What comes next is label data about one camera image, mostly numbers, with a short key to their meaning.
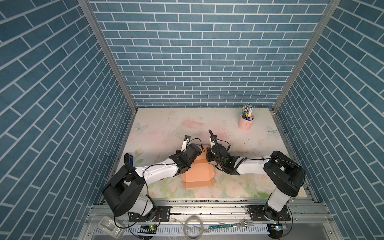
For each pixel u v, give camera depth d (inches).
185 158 26.2
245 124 40.5
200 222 27.7
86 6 27.3
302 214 29.7
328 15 28.6
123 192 16.7
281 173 18.7
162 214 29.0
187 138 30.1
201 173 34.3
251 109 37.9
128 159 35.0
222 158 27.3
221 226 27.8
